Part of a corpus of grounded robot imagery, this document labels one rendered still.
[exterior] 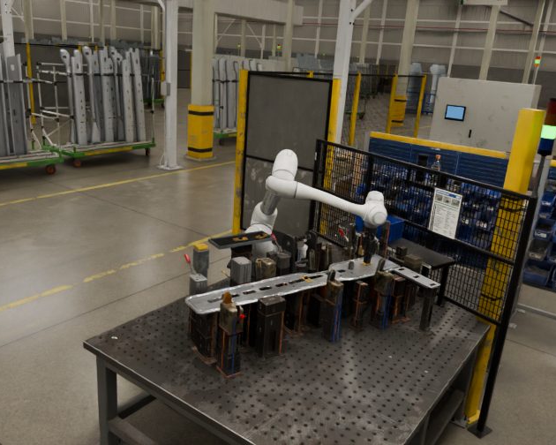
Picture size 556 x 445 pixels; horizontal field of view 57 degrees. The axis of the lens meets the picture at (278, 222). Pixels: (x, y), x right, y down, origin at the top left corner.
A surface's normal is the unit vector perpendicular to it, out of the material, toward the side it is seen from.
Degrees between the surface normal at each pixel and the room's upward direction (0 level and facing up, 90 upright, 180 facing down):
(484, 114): 90
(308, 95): 89
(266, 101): 90
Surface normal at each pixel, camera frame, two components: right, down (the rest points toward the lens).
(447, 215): -0.82, 0.12
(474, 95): -0.59, 0.21
